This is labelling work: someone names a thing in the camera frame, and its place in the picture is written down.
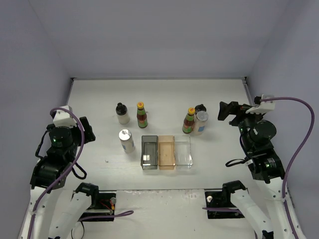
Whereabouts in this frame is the black-cap white bottle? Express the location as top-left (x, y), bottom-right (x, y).
top-left (116, 103), bottom-right (130, 124)
top-left (195, 104), bottom-right (207, 114)

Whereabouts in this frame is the silver-cap white jar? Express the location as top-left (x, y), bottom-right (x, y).
top-left (193, 111), bottom-right (209, 135)
top-left (119, 129), bottom-right (135, 153)

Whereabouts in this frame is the red sauce bottle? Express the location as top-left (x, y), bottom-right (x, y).
top-left (182, 108), bottom-right (195, 134)
top-left (137, 102), bottom-right (148, 128)

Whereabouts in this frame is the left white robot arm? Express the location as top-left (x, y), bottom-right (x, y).
top-left (21, 117), bottom-right (100, 239)

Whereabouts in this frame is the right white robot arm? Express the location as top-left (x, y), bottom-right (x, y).
top-left (218, 97), bottom-right (306, 239)

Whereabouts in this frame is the clear transparent bin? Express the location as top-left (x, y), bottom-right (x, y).
top-left (174, 135), bottom-right (193, 169)

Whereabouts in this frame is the orange transparent bin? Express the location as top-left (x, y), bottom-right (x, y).
top-left (158, 135), bottom-right (175, 170)

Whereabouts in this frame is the grey transparent bin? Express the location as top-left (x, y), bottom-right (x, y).
top-left (141, 135), bottom-right (158, 170)

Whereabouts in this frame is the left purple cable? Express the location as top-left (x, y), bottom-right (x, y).
top-left (26, 107), bottom-right (135, 239)

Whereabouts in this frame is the purple cable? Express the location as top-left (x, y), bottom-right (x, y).
top-left (202, 97), bottom-right (315, 239)
top-left (26, 107), bottom-right (135, 239)

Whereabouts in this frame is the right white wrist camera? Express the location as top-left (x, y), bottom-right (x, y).
top-left (246, 94), bottom-right (275, 115)

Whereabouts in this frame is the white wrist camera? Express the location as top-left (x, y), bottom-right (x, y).
top-left (246, 94), bottom-right (275, 115)
top-left (53, 110), bottom-right (76, 128)

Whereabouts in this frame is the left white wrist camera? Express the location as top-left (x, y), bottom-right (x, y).
top-left (53, 110), bottom-right (76, 128)

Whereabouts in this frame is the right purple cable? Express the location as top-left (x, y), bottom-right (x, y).
top-left (202, 97), bottom-right (315, 239)

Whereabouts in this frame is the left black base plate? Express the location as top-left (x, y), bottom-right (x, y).
top-left (80, 191), bottom-right (116, 222)

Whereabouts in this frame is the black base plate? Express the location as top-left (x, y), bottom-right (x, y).
top-left (205, 190), bottom-right (244, 220)
top-left (80, 191), bottom-right (116, 222)

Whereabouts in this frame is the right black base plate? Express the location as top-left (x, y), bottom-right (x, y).
top-left (205, 190), bottom-right (244, 220)

